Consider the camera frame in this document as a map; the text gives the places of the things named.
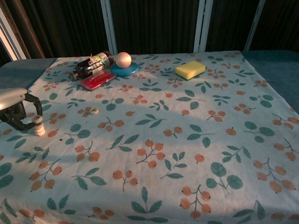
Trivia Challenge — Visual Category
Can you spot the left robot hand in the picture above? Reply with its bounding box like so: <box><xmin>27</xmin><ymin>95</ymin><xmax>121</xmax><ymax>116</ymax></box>
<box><xmin>0</xmin><ymin>88</ymin><xmax>44</xmax><ymax>131</ymax></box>

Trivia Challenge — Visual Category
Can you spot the brown curtain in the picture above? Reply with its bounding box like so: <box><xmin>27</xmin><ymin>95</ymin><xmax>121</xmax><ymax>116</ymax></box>
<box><xmin>4</xmin><ymin>0</ymin><xmax>57</xmax><ymax>59</ymax></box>

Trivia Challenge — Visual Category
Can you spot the brown glass bottle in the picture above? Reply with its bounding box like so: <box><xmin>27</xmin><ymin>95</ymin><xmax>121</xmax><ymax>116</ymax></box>
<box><xmin>69</xmin><ymin>50</ymin><xmax>115</xmax><ymax>81</ymax></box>

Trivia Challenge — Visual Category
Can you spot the red flat tin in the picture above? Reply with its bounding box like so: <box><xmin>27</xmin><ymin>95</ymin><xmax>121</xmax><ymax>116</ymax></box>
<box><xmin>78</xmin><ymin>71</ymin><xmax>117</xmax><ymax>91</ymax></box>

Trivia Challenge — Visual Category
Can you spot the blue round plate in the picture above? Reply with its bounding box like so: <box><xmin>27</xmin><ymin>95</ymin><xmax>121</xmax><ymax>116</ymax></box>
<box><xmin>109</xmin><ymin>61</ymin><xmax>141</xmax><ymax>77</ymax></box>

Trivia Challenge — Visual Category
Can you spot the pale pink ball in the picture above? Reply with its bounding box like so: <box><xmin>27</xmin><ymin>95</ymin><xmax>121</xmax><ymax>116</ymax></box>
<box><xmin>115</xmin><ymin>51</ymin><xmax>133</xmax><ymax>69</ymax></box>

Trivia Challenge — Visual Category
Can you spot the floral printed tablecloth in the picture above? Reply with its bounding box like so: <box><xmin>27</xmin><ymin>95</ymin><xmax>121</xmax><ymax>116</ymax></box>
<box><xmin>0</xmin><ymin>50</ymin><xmax>299</xmax><ymax>224</ymax></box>

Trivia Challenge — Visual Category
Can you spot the yellow sponge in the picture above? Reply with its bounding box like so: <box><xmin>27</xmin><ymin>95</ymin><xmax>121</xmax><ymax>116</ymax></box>
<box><xmin>175</xmin><ymin>60</ymin><xmax>207</xmax><ymax>81</ymax></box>

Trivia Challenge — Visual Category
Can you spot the white window frame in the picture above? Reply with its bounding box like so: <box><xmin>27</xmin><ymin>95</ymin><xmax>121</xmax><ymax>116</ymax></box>
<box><xmin>0</xmin><ymin>8</ymin><xmax>28</xmax><ymax>61</ymax></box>

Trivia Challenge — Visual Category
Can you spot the white metal partition post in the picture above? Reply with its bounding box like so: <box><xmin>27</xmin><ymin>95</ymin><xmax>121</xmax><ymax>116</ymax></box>
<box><xmin>193</xmin><ymin>0</ymin><xmax>214</xmax><ymax>53</ymax></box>
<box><xmin>100</xmin><ymin>0</ymin><xmax>118</xmax><ymax>56</ymax></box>
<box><xmin>243</xmin><ymin>0</ymin><xmax>267</xmax><ymax>52</ymax></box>

